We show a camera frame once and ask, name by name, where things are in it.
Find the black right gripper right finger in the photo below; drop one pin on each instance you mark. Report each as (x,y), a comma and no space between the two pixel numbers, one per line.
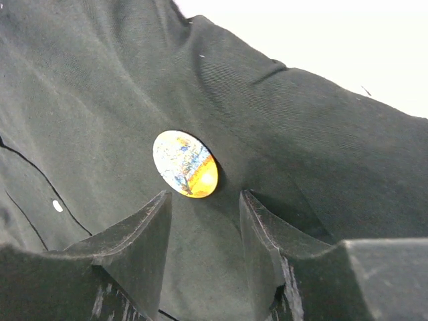
(293,276)

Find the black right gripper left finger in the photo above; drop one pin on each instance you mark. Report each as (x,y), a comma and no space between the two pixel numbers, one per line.
(116,274)

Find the black button shirt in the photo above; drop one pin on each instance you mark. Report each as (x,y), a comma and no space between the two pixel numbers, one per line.
(87,86)

